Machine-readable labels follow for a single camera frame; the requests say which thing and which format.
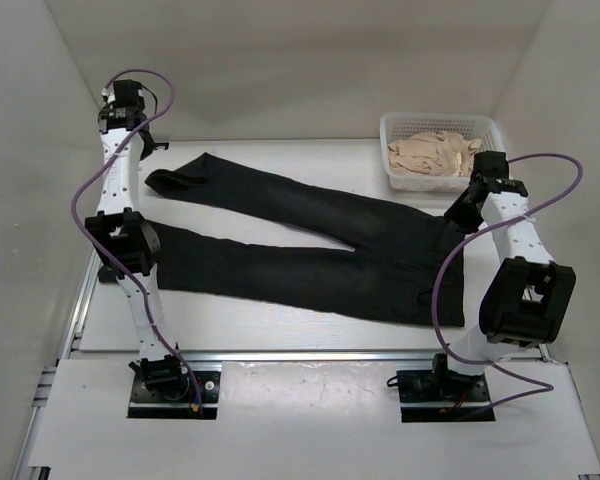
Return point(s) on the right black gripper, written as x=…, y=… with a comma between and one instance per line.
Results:
x=455, y=214

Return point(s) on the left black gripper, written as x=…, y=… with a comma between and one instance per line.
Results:
x=148, y=148

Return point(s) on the black trousers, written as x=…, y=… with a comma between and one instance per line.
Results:
x=394, y=263

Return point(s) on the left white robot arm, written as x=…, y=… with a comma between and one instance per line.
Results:
x=130, y=246

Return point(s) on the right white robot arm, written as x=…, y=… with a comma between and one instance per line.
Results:
x=526, y=302

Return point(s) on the beige trousers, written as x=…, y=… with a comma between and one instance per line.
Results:
x=435, y=154

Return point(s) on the white plastic basket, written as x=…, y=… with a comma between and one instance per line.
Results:
x=398, y=126

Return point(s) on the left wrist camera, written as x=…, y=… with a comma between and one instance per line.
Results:
x=124, y=94

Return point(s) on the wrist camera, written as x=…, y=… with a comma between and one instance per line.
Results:
x=490, y=164
x=124, y=94

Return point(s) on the black corner bracket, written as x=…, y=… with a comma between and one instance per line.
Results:
x=162, y=146

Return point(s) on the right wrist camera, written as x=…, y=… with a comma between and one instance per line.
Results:
x=490, y=164

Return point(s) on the right aluminium frame rail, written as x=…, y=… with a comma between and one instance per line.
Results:
x=544, y=352

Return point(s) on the aluminium frame rail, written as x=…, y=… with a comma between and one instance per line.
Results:
x=74, y=331
x=544, y=352

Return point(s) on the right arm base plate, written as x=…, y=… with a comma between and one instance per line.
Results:
x=422, y=402

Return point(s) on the front aluminium rail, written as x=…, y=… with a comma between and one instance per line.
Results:
x=291, y=355

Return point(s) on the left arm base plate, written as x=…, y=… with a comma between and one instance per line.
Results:
x=181, y=404

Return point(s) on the left aluminium frame rail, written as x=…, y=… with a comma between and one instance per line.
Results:
x=74, y=331

